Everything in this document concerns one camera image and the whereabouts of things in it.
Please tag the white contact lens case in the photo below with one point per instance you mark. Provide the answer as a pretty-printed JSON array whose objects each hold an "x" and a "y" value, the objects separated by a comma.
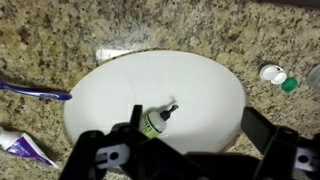
[{"x": 273, "y": 74}]

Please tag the white oval sink basin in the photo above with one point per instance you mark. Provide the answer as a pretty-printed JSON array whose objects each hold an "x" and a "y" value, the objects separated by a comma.
[{"x": 173, "y": 86}]

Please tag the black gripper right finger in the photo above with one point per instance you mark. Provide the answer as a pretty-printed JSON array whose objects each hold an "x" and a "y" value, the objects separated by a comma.
[{"x": 258, "y": 128}]

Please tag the purple white toothpaste tube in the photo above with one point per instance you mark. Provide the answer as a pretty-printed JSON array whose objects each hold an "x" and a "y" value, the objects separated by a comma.
[{"x": 23, "y": 146}]

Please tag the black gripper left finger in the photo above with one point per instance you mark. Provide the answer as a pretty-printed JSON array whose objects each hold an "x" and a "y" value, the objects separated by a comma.
[{"x": 136, "y": 116}]

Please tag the green round cap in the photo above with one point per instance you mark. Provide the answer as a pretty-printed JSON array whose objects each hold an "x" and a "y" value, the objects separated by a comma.
[{"x": 289, "y": 84}]

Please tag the blue toothbrush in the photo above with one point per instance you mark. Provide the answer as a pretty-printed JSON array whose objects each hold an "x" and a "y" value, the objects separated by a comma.
[{"x": 36, "y": 92}]

